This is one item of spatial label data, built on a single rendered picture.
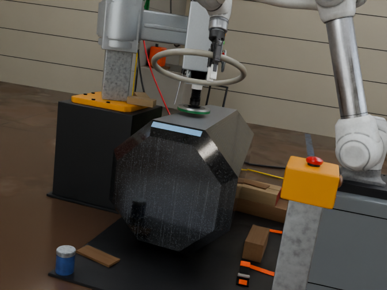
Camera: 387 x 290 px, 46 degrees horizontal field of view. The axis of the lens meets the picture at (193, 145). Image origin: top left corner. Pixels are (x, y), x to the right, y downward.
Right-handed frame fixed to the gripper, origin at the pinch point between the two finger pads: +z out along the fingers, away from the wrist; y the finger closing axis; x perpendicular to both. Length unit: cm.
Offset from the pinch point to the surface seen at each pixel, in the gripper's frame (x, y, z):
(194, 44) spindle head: -8, 70, -40
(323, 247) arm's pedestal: -49, -25, 71
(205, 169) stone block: -20, 52, 38
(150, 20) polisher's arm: 14, 125, -73
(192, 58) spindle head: -9, 73, -32
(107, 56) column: 39, 136, -42
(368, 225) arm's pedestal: -61, -37, 60
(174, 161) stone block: -3, 62, 36
